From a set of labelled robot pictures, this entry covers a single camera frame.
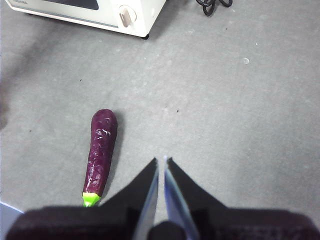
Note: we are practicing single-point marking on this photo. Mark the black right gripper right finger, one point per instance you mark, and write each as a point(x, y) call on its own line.
point(237, 225)

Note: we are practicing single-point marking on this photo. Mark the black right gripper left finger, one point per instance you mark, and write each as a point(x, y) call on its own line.
point(87, 222)

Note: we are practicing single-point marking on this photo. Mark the white glass oven door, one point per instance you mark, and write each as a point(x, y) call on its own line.
point(105, 13)

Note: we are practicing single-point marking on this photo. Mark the white oven knob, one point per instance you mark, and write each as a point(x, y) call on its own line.
point(127, 16)

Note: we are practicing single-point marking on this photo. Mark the white toaster oven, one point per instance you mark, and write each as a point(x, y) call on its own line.
point(147, 15)

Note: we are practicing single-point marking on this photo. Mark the purple eggplant green stem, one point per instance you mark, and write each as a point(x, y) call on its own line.
point(101, 150)

